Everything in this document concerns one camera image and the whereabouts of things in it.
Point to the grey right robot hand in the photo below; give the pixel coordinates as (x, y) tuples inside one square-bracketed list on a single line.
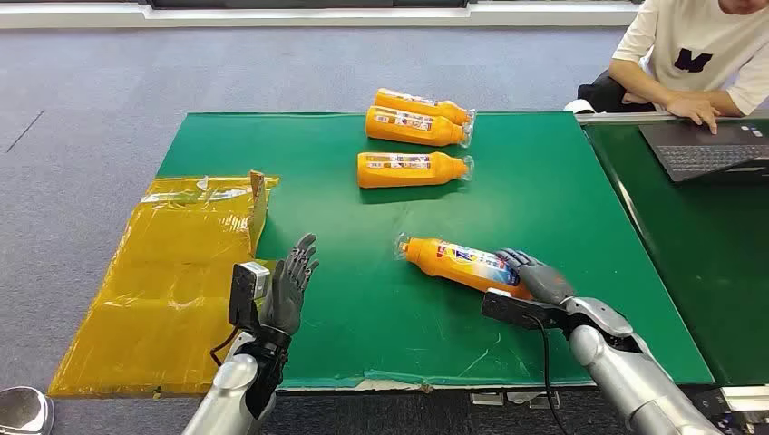
[(544, 281)]

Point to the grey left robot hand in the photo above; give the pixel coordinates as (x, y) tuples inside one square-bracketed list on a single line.
[(287, 297)]

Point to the orange detergent bottle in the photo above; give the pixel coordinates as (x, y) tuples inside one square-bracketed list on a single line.
[(408, 171), (414, 127), (420, 103), (456, 267)]

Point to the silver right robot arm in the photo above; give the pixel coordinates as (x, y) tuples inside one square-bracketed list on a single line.
[(625, 366)]

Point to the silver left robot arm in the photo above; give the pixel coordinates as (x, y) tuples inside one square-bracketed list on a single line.
[(231, 384)]

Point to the green table mat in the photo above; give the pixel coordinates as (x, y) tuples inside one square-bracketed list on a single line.
[(372, 288)]

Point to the yellow taped cardboard box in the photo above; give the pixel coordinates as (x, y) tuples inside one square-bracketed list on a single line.
[(168, 288)]

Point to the green side table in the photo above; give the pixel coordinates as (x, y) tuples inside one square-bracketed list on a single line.
[(709, 258)]

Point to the dark laptop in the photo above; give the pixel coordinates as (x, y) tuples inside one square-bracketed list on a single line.
[(703, 153)]

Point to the person's hand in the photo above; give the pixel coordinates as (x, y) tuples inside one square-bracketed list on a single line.
[(694, 110)]

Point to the person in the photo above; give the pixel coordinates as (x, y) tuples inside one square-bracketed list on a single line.
[(691, 54)]

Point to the shiny round metal object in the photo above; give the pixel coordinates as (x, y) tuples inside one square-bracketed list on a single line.
[(24, 411)]

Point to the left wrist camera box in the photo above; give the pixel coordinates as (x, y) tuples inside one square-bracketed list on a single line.
[(246, 294)]

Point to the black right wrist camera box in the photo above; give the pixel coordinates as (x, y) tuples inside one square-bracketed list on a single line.
[(511, 309)]

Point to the metal table bracket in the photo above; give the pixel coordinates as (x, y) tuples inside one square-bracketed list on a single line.
[(516, 398)]

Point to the white wall ledge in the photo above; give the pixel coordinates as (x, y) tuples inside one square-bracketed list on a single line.
[(300, 14)]

